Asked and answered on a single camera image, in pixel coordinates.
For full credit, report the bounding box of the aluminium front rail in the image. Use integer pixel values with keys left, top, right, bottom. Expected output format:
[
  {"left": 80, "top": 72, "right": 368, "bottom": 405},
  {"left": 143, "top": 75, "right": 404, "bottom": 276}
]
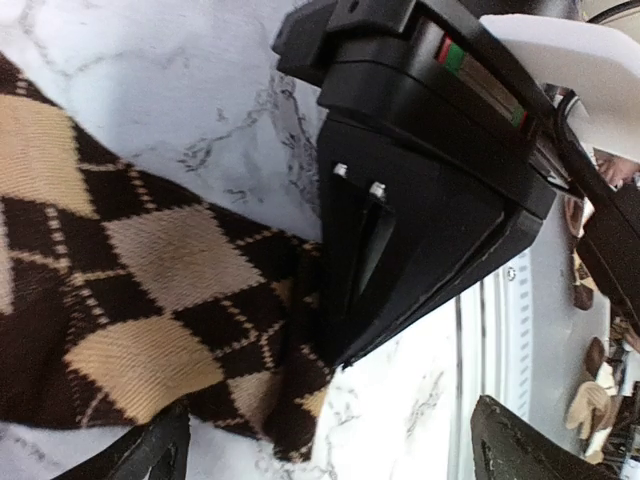
[{"left": 448, "top": 250, "right": 533, "bottom": 479}]

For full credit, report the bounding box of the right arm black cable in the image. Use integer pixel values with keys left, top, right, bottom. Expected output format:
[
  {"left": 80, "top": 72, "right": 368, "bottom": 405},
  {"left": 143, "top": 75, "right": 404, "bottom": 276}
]
[{"left": 549, "top": 89, "right": 640, "bottom": 321}]

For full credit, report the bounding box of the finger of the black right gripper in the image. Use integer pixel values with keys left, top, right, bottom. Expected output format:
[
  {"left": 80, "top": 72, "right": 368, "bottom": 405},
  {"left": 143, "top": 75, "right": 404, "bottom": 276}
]
[{"left": 316, "top": 115, "right": 543, "bottom": 366}]

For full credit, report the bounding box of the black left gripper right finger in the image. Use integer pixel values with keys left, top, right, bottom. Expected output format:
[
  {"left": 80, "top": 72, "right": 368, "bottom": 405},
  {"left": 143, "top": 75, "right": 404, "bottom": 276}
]
[{"left": 470, "top": 395, "right": 614, "bottom": 480}]

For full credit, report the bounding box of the brown argyle sock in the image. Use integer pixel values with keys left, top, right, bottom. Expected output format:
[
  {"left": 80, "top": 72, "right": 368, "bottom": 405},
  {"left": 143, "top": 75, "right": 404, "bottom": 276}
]
[{"left": 1, "top": 60, "right": 333, "bottom": 463}]

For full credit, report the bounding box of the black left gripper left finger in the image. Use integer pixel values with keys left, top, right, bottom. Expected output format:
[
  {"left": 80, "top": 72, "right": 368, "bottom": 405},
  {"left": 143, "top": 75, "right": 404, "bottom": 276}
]
[{"left": 59, "top": 407, "right": 191, "bottom": 480}]

